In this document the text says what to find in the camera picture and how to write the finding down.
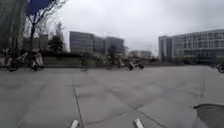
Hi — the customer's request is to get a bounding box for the red scooter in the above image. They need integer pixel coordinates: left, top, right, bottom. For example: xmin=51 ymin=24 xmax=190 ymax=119
xmin=127 ymin=60 xmax=145 ymax=71

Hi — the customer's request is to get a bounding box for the bicycle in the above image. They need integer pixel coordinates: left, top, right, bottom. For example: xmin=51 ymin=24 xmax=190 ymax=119
xmin=80 ymin=58 xmax=90 ymax=73

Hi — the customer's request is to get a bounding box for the grey concrete slab pavement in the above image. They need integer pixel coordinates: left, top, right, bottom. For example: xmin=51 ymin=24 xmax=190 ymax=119
xmin=0 ymin=64 xmax=224 ymax=128

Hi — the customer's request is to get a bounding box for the low pale building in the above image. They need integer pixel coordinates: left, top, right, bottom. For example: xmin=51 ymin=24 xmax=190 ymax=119
xmin=129 ymin=49 xmax=153 ymax=60

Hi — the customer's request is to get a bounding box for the grey multi-storey building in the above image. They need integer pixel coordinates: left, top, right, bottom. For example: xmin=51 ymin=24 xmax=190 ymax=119
xmin=69 ymin=30 xmax=126 ymax=55

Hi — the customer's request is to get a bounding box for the low green hedge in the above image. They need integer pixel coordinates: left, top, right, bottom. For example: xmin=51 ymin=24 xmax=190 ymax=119
xmin=42 ymin=55 xmax=111 ymax=68

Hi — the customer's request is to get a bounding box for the dark evergreen tree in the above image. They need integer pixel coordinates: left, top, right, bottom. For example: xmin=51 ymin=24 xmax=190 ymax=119
xmin=48 ymin=34 xmax=65 ymax=54

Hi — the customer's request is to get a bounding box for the robot's own part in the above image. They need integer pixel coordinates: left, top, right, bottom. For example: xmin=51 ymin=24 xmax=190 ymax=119
xmin=133 ymin=118 xmax=145 ymax=128
xmin=69 ymin=119 xmax=80 ymax=128

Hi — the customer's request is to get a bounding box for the wide grey glazed building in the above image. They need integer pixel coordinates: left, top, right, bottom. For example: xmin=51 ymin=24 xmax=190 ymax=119
xmin=158 ymin=28 xmax=224 ymax=63

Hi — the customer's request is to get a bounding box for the group of parked bicycles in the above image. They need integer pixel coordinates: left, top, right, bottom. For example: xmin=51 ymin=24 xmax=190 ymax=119
xmin=2 ymin=47 xmax=45 ymax=72

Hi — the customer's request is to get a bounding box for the bare tree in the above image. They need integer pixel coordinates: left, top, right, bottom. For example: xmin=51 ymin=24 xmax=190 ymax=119
xmin=23 ymin=0 xmax=68 ymax=51

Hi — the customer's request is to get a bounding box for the tall building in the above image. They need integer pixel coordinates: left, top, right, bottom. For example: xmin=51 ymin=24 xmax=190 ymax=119
xmin=0 ymin=0 xmax=28 ymax=52

